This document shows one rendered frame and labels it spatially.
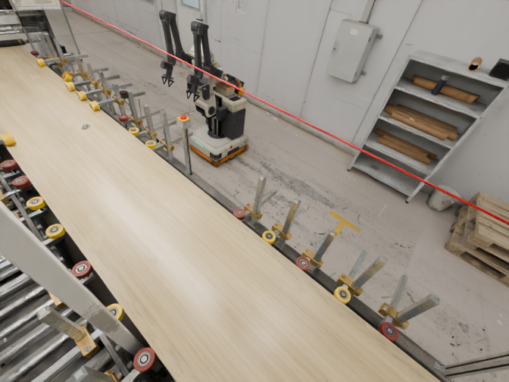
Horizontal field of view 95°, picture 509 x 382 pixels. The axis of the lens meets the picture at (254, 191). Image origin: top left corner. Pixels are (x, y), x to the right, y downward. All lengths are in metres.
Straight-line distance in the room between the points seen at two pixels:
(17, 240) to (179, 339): 0.80
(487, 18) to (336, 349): 3.19
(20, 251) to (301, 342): 1.06
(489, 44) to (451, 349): 2.84
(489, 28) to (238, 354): 3.45
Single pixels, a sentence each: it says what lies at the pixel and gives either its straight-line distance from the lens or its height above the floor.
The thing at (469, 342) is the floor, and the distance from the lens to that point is 3.00.
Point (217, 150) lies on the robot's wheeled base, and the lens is 3.06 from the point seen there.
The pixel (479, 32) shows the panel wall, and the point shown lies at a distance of 3.53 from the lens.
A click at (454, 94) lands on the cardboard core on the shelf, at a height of 1.30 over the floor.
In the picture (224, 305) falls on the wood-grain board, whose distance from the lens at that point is 1.25.
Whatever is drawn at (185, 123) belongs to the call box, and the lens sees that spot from 1.77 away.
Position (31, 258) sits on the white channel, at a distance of 0.66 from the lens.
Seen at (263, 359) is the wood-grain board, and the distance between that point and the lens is 1.22.
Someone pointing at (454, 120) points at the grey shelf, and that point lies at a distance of 3.68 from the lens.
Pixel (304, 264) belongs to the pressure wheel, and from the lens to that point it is 1.40.
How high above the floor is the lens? 2.09
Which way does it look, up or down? 45 degrees down
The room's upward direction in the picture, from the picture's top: 10 degrees clockwise
